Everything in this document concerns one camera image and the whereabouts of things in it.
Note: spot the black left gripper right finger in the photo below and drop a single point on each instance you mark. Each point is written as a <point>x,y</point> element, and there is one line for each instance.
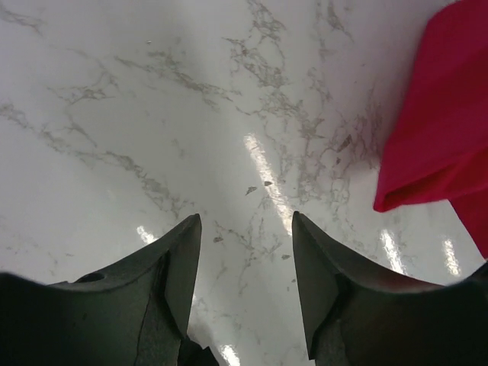
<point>357,312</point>

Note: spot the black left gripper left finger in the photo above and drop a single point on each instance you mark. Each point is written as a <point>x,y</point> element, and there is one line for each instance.
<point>133,312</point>

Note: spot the crimson pink t-shirt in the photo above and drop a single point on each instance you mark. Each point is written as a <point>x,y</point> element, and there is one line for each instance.
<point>438,148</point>

